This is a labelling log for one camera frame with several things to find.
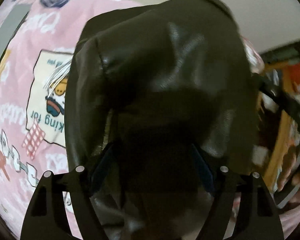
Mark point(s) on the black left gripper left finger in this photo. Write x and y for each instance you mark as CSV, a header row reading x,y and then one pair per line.
x,y
46,214

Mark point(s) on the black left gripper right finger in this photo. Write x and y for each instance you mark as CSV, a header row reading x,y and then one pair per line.
x,y
257,217

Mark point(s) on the black leather jacket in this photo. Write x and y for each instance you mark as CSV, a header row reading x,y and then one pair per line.
x,y
167,86

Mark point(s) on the pink printed bed blanket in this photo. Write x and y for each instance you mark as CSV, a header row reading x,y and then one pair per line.
x,y
31,117

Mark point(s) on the person's right hand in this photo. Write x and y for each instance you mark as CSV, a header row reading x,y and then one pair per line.
x,y
288,183

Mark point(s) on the grey paper sheet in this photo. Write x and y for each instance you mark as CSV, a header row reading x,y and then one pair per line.
x,y
11,25

